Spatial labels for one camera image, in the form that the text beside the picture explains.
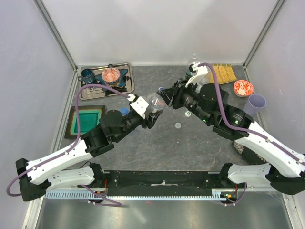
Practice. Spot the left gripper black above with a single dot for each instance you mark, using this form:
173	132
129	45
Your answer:
150	123

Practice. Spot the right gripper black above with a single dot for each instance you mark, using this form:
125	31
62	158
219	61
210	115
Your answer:
178	90

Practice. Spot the clear bottle white cap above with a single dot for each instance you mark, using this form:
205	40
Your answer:
156	103

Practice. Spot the plain white bottle cap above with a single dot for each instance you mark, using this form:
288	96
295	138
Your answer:
178	125

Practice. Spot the white green bottle cap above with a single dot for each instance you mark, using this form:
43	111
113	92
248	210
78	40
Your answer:
187	113

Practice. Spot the blue cap water bottle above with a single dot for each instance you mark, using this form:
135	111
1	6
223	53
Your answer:
124	111

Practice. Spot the blue bottle cap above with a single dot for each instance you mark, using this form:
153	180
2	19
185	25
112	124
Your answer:
124	111

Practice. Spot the green label clear bottle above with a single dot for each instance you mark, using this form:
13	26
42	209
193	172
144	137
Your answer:
193	59

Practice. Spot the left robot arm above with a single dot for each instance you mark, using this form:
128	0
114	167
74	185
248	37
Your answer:
112	128

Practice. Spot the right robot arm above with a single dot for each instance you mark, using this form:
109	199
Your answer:
284	169

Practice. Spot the blue star dish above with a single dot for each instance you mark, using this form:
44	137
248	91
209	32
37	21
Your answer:
120	77

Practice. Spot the red patterned bowl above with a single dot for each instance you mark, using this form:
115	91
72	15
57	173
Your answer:
111	76

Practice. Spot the yellow woven plate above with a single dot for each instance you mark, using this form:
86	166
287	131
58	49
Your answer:
225	73

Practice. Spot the teal rectangular dish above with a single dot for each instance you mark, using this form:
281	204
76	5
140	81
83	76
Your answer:
89	118

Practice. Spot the metal tray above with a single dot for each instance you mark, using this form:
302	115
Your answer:
95	92

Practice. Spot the red floral bowl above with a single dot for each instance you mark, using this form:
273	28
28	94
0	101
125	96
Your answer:
243	88

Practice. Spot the blue mug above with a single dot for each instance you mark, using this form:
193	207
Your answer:
87	77

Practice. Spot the purple plastic cup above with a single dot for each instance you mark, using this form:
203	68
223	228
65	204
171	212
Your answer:
254	104

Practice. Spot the black floral square plate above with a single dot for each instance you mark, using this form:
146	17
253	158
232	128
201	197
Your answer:
248	155

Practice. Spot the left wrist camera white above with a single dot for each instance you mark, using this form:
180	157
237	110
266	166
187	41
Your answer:
138	104

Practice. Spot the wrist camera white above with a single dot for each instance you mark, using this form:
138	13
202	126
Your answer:
138	104
200	71

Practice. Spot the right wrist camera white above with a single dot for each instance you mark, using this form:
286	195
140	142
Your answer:
200	71

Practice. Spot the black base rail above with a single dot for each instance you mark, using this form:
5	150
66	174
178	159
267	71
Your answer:
162	183

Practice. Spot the white cable duct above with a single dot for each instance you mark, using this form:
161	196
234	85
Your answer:
87	195

